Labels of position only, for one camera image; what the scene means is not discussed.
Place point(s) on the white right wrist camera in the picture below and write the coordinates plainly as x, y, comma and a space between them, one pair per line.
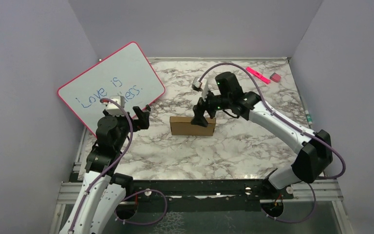
201, 86

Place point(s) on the green white marker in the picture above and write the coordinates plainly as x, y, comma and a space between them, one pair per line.
308, 118

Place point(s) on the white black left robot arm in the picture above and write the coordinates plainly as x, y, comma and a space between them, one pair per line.
102, 188

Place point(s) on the pink eraser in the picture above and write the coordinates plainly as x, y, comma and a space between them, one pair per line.
275, 77

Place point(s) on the aluminium frame rail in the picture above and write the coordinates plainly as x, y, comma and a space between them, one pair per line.
197, 168

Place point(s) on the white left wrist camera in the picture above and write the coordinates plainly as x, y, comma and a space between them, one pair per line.
115, 106

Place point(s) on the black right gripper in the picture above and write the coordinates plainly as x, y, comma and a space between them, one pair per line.
199, 109

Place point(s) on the pink framed whiteboard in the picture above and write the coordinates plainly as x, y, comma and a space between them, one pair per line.
126, 72

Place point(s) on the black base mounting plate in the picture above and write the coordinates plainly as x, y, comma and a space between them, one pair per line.
153, 196

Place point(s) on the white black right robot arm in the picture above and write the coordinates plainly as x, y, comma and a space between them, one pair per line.
312, 156

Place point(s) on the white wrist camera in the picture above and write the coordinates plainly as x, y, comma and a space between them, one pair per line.
115, 106
201, 86

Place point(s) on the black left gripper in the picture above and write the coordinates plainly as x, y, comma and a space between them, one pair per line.
142, 122

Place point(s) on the pink highlighter marker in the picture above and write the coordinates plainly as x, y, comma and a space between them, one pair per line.
258, 75

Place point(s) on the brown cardboard box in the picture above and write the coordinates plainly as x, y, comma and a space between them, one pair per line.
181, 126

